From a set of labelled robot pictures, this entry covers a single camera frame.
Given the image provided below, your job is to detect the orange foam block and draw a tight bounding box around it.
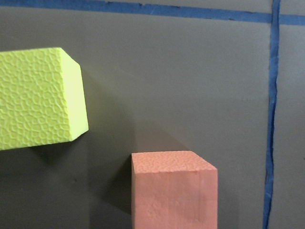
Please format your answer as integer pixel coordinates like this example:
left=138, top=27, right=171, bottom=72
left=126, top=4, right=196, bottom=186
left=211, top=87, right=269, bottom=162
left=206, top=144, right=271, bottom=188
left=131, top=151, right=218, bottom=229

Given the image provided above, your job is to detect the yellow foam block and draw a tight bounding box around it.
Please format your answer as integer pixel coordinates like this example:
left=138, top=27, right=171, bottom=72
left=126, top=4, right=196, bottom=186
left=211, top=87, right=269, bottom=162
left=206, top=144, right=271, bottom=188
left=0, top=47, right=89, bottom=150

